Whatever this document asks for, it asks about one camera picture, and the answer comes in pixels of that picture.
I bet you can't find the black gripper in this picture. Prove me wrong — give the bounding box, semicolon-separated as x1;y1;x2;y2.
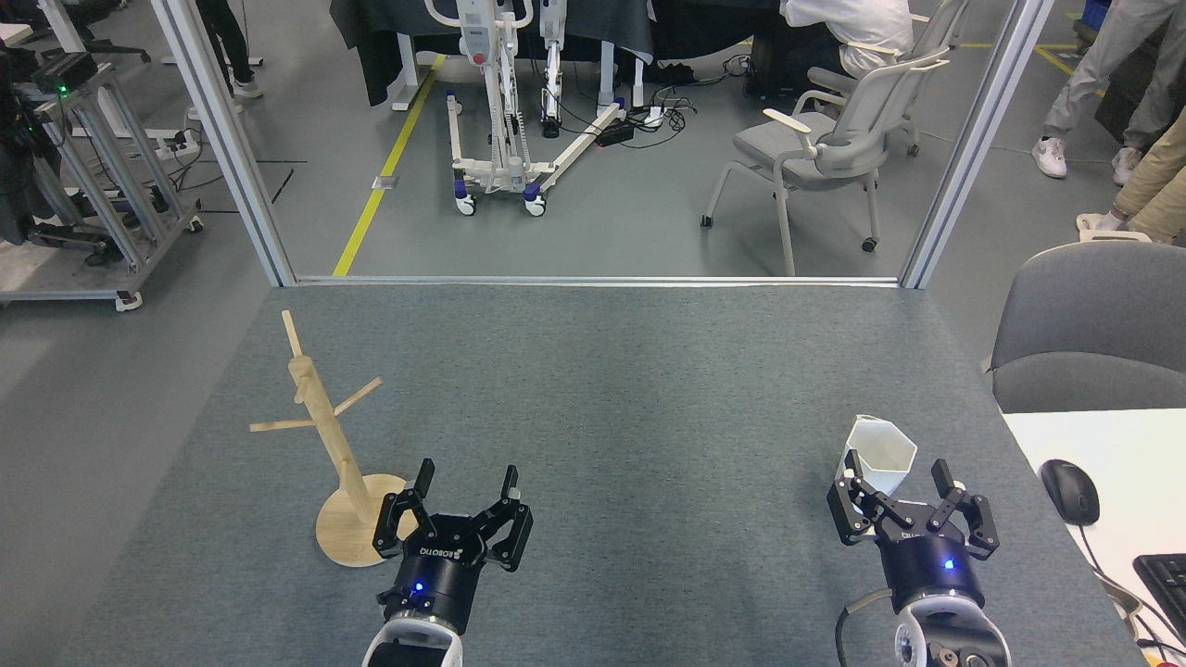
827;459;1000;612
372;459;535;636

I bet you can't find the white hexagonal cup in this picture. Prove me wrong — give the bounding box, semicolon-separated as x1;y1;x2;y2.
841;415;918;498

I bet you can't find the wooden cup storage rack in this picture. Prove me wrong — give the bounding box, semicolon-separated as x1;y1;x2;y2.
248;310;420;568

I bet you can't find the black computer mouse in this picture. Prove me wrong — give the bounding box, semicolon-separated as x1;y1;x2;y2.
1040;459;1101;527

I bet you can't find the white desk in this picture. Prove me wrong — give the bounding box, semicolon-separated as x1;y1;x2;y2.
1001;408;1186;667

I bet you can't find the black keyboard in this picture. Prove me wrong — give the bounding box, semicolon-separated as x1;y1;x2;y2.
1133;553;1186;640

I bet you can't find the dark grey padded chair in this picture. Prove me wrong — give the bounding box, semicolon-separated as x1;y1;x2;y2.
984;230;1186;414

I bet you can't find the white stand on wheels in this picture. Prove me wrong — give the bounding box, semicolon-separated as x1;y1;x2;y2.
424;0;629;219

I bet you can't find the pale grey office chair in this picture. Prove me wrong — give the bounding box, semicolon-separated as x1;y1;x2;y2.
701;46;953;277
806;0;974;157

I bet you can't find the person in khaki trousers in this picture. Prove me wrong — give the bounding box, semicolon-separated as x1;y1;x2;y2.
1077;107;1186;244

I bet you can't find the seated person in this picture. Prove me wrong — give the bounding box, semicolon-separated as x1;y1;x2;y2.
778;0;915;80

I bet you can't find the black table cloth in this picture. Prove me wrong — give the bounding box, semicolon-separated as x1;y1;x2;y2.
329;0;654;107

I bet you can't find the person in grey trousers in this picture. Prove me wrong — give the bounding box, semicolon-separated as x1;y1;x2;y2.
1031;0;1186;186

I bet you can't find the person in black trousers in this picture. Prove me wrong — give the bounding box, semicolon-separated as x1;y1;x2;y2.
195;0;263;100

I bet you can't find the black box with green light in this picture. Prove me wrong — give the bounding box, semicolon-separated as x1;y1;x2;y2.
32;51;98;94

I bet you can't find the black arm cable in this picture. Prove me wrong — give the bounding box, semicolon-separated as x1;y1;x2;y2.
836;588;895;667

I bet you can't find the black mouse cable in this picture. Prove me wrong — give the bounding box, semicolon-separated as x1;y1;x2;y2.
1075;523;1186;649

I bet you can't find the silver frame crossbar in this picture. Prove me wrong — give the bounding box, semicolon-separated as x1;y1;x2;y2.
295;275;904;288

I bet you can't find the silver frame post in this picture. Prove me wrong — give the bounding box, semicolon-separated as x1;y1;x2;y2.
899;0;1057;290
148;0;297;288

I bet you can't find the metal frame cart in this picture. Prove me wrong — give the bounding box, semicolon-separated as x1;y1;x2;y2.
0;51;205;311

